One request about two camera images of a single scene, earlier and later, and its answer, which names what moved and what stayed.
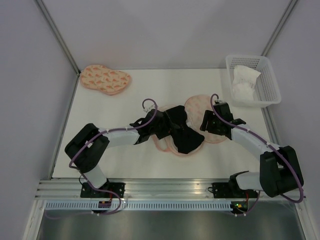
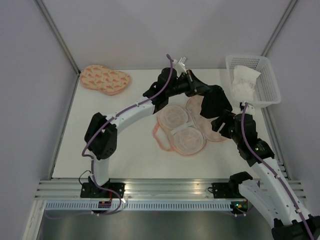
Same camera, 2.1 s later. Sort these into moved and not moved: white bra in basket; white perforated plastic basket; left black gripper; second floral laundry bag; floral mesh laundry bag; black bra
Moved: left black gripper; black bra
Not moved: floral mesh laundry bag; second floral laundry bag; white perforated plastic basket; white bra in basket
